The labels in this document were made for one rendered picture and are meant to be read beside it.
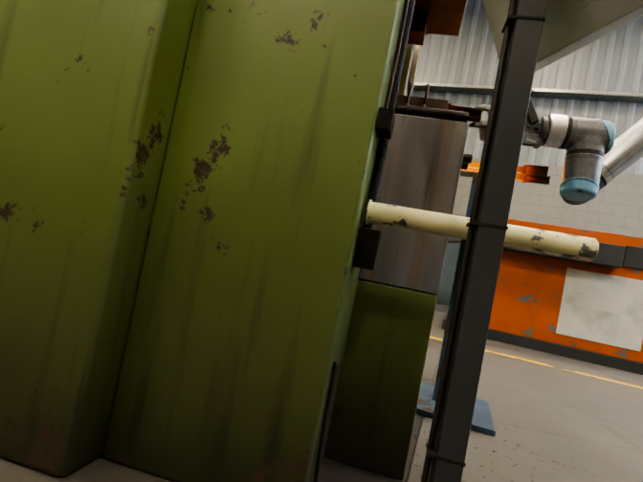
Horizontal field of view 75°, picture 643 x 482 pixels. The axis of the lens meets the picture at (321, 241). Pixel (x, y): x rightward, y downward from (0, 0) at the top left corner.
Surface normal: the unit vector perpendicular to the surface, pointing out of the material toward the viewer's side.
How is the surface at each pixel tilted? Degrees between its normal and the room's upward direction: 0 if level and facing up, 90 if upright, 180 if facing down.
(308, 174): 90
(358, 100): 90
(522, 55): 90
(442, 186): 90
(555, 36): 120
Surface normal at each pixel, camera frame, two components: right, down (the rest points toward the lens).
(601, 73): -0.31, -0.09
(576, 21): -0.92, 0.32
